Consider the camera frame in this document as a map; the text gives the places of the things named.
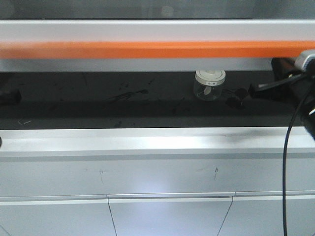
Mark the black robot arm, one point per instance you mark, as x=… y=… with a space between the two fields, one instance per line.
x=307 y=121

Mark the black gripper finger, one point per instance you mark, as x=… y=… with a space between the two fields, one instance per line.
x=10 y=97

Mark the glass jar with white lid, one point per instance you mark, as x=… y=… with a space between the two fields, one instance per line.
x=208 y=85

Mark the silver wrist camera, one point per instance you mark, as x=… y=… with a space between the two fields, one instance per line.
x=306 y=61

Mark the white fume hood cabinet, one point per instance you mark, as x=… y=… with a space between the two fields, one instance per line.
x=136 y=153

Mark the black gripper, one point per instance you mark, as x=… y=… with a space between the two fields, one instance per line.
x=292 y=83

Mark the orange sash handle bar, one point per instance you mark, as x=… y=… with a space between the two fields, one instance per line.
x=153 y=50

